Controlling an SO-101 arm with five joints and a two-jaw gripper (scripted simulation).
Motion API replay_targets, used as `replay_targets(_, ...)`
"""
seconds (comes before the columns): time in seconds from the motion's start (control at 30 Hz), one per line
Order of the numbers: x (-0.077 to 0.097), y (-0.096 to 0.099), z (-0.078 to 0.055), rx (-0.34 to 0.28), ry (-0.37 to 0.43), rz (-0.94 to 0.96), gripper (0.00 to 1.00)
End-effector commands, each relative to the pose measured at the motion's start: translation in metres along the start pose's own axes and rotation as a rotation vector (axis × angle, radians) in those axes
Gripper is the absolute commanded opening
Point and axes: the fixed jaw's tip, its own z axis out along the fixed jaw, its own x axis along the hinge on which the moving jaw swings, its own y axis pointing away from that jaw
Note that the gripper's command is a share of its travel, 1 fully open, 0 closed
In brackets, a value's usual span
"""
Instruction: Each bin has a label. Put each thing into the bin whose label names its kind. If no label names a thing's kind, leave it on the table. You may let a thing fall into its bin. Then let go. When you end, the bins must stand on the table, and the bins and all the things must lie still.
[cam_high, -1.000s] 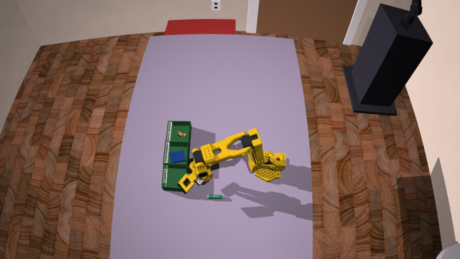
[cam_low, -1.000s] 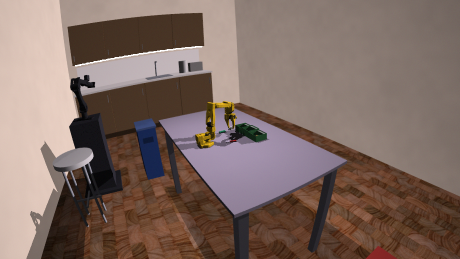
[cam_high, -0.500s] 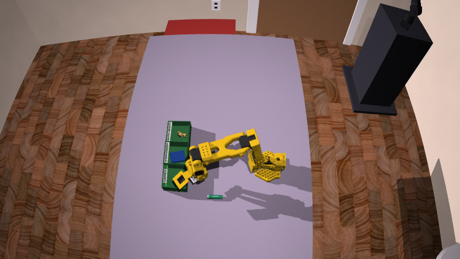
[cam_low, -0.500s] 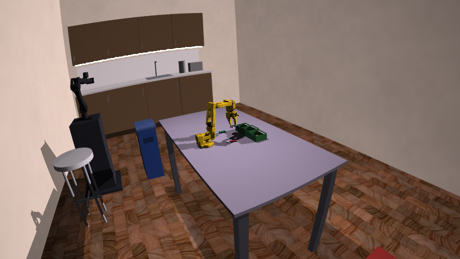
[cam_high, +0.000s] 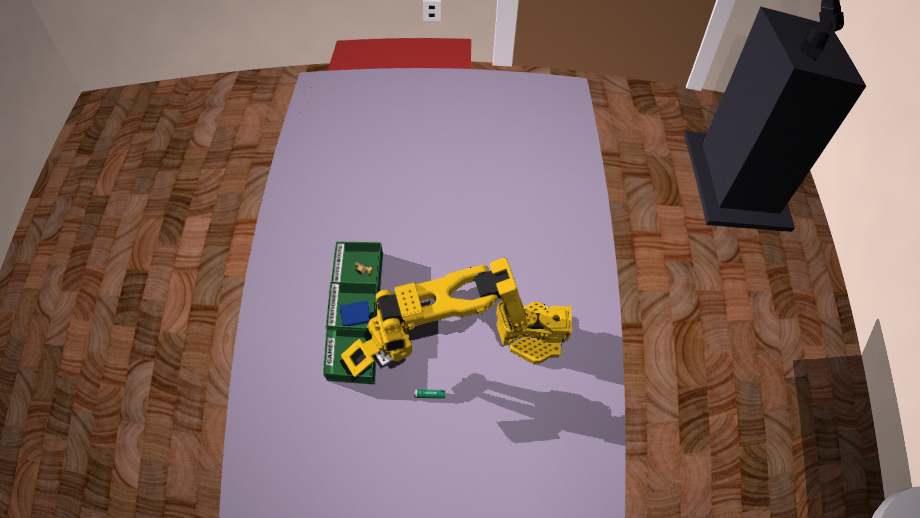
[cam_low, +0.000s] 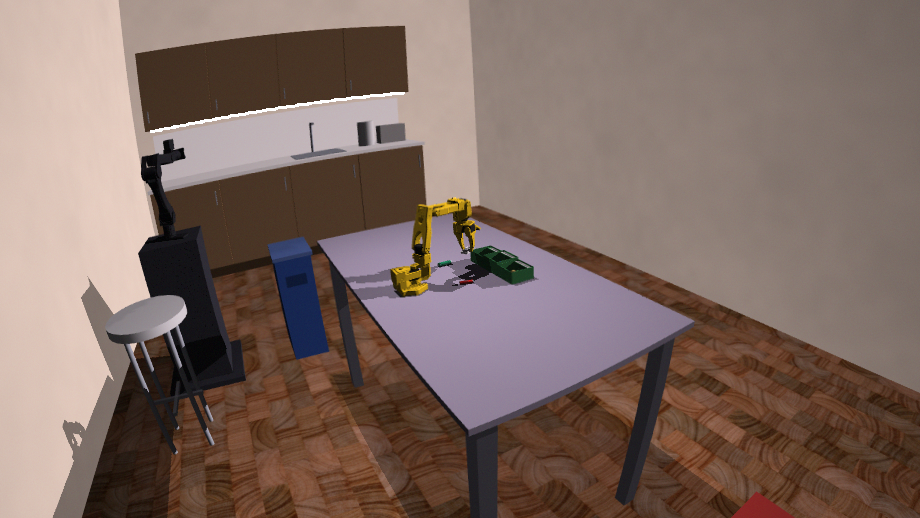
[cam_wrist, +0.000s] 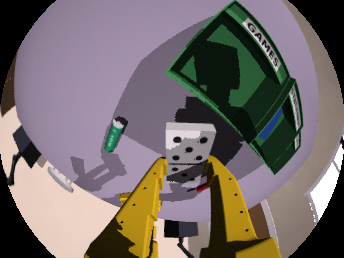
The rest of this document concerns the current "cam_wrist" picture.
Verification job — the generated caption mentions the green bin rack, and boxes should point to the green bin rack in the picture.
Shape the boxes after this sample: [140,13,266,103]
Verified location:
[164,0,303,175]

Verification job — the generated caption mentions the green battery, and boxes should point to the green battery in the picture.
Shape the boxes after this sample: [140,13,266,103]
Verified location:
[104,118,125,153]

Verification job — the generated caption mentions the white domino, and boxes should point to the white domino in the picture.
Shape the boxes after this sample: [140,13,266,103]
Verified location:
[166,122,217,183]

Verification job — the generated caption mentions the red aaa battery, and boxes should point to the red aaa battery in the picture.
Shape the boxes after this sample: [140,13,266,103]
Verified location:
[196,183,210,192]

